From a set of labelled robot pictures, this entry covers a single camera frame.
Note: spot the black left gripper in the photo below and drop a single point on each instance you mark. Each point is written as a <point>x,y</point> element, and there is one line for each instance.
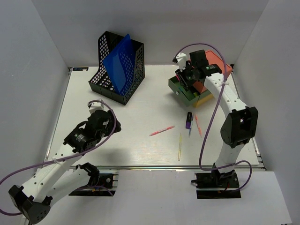
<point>117,128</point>

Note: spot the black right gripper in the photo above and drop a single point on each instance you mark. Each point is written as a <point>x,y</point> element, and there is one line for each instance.
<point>185,83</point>

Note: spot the green drawer box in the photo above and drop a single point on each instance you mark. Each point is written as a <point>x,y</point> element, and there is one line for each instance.
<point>187,97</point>

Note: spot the yellow drawer box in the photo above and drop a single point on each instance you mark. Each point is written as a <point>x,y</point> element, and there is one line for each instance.
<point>202,100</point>

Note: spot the purple cap black highlighter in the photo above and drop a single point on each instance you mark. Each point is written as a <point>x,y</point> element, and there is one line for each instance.
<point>188,120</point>

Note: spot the thin orange pen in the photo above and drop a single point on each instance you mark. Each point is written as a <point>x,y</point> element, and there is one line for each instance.
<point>198,125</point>

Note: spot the thin blue pen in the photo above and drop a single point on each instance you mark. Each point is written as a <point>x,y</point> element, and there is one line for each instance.
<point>191,125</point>

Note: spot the blue plastic folder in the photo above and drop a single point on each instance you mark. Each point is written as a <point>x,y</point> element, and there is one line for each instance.
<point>119,65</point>

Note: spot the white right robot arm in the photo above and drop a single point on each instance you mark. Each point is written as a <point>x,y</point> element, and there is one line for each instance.
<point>240,120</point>

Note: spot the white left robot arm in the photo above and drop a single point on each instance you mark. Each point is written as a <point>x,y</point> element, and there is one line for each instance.
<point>35,197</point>

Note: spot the thin pink pen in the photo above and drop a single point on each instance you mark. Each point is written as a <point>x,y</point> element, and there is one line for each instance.
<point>162,130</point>

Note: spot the thin yellow pen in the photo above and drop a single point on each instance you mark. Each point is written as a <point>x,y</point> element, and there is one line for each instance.
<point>180,145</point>

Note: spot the black mesh file rack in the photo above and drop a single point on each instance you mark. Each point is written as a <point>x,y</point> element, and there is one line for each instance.
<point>101,83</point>

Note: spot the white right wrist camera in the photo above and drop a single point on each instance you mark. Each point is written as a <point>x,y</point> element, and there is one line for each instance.
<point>180,60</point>

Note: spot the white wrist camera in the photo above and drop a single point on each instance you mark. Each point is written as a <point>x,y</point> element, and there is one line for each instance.
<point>94,106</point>
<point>180,60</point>

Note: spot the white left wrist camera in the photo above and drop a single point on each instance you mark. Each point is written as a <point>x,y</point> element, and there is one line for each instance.
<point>94,106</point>

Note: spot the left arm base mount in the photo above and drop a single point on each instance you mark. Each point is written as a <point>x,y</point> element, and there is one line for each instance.
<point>106,185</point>

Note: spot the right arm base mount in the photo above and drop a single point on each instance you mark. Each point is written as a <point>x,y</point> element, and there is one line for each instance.
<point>215,185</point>

